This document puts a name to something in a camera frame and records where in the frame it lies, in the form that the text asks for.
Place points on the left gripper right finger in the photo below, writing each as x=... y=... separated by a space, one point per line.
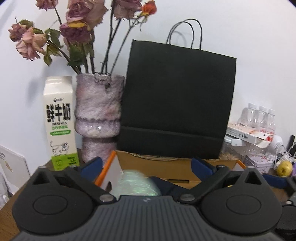
x=212 y=177

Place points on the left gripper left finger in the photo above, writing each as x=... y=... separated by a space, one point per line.
x=83 y=178

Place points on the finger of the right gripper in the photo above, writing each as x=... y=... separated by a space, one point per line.
x=275 y=181

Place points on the iridescent plastic packet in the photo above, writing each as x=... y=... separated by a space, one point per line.
x=134 y=183

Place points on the yellow green pear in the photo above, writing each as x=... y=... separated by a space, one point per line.
x=284 y=169

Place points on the purple gift bag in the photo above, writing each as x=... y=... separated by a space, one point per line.
x=294 y=169

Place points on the white floral tin box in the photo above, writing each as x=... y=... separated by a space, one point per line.
x=261 y=163

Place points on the red orange cardboard box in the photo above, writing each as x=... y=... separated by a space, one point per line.
x=175 y=170

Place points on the clear plastic food container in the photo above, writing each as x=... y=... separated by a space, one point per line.
x=235 y=149

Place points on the small white desk fan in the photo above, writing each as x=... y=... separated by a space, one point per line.
x=274 y=145

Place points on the white green milk carton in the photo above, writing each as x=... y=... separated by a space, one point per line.
x=59 y=121

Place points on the right clear water bottle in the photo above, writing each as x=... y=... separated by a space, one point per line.
x=271 y=124

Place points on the clear water bottle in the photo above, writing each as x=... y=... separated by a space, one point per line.
x=271 y=124
x=247 y=117
x=261 y=119

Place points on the middle clear water bottle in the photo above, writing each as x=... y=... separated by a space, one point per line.
x=261 y=119

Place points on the left clear water bottle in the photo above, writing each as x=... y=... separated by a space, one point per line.
x=247 y=117

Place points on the black paper shopping bag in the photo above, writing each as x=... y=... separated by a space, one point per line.
x=176 y=101

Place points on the dried pink rose bouquet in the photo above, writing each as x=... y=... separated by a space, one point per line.
x=74 y=40

